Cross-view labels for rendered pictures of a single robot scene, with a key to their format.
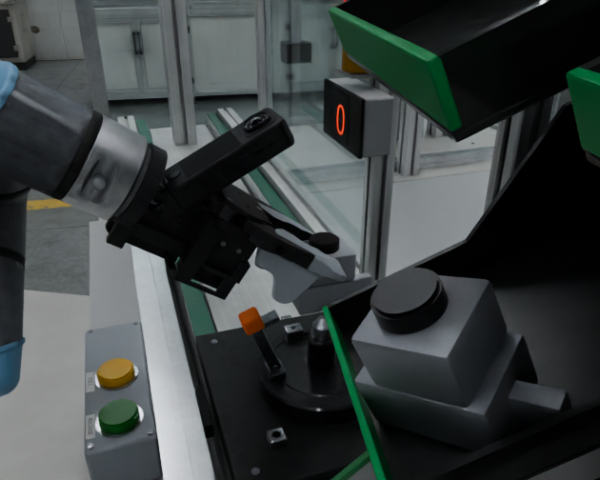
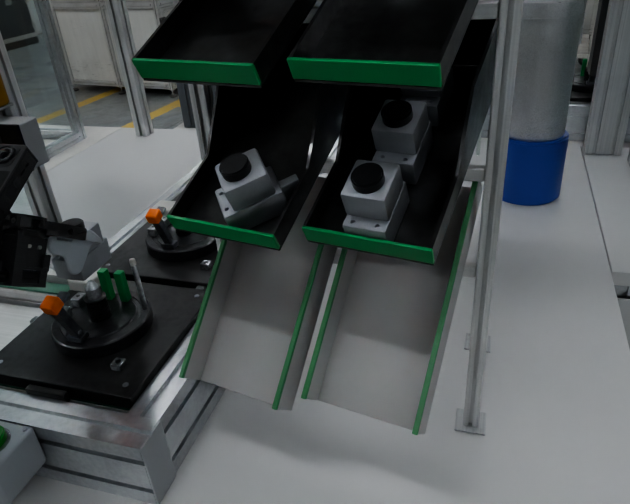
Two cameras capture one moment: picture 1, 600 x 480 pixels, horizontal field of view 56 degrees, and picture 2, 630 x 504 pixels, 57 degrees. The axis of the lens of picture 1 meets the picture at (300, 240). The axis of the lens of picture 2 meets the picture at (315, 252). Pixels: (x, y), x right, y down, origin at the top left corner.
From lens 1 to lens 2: 0.38 m
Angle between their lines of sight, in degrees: 46
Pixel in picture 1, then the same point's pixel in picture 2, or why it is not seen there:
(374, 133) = (34, 148)
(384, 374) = (240, 201)
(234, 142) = (0, 173)
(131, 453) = (22, 452)
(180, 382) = (4, 397)
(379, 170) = (38, 178)
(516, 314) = not seen: hidden behind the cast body
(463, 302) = (254, 157)
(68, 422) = not seen: outside the picture
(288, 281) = (74, 256)
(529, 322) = not seen: hidden behind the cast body
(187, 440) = (58, 412)
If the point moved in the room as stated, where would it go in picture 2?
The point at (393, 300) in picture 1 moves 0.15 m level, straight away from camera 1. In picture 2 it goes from (233, 168) to (153, 136)
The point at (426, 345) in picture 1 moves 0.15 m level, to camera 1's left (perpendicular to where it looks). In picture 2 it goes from (256, 175) to (131, 244)
